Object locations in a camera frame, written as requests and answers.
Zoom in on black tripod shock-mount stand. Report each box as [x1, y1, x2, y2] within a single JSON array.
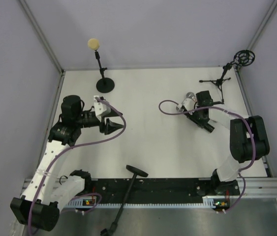
[[199, 50, 255, 104]]

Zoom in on black round-base mic stand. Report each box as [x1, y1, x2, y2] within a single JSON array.
[[95, 50, 115, 93]]

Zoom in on cream yellow microphone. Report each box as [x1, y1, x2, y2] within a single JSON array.
[[88, 38, 100, 51]]

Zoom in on aluminium frame rail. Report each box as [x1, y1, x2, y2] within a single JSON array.
[[23, 177, 277, 210]]

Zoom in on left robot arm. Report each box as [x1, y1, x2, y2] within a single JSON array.
[[10, 95, 126, 236]]

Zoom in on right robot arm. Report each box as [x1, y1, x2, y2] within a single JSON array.
[[182, 90, 270, 195]]

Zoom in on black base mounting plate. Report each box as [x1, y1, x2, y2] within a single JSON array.
[[87, 178, 240, 204]]

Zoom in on glitter rhinestone microphone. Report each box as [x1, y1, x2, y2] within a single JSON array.
[[185, 92, 197, 103]]

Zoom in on grey microphone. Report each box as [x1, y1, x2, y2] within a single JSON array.
[[176, 102, 215, 133]]

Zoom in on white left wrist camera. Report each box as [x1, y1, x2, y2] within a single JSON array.
[[93, 95, 111, 121]]

